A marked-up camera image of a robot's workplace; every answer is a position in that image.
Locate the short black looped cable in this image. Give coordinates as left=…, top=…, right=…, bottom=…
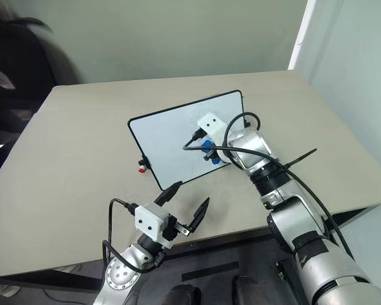
left=224, top=111, right=262, bottom=150

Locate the person in dark clothing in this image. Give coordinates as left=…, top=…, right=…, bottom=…
left=0, top=6, right=81, bottom=179

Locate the marker with red cap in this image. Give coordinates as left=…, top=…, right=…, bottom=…
left=137, top=154, right=150, bottom=174

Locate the black bracket with screw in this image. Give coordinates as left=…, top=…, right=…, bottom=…
left=274, top=257, right=302, bottom=305

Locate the grey shoe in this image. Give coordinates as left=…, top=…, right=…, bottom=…
left=0, top=278, right=21, bottom=297

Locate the blue whiteboard eraser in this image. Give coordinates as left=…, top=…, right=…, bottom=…
left=201, top=140, right=224, bottom=166

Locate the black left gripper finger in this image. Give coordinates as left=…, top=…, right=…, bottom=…
left=154, top=180, right=183, bottom=206
left=189, top=196, right=211, bottom=234

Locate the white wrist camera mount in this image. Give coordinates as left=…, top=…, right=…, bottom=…
left=197, top=112, right=232, bottom=165
left=134, top=203, right=174, bottom=250

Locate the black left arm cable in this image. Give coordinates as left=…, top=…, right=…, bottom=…
left=101, top=198, right=166, bottom=275

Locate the long black right arm cable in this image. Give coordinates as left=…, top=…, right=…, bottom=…
left=182, top=128, right=357, bottom=265

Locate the black-framed whiteboard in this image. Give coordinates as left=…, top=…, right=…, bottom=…
left=127, top=90, right=246, bottom=192

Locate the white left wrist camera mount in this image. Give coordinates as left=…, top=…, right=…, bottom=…
left=134, top=203, right=174, bottom=250

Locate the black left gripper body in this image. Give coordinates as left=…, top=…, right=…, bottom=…
left=163, top=217, right=192, bottom=246

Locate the black zip tie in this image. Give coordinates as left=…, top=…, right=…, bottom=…
left=284, top=147, right=319, bottom=170

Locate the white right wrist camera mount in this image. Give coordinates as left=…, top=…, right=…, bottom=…
left=197, top=112, right=232, bottom=165

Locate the white partition panel edge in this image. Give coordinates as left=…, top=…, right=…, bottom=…
left=286, top=0, right=325, bottom=71

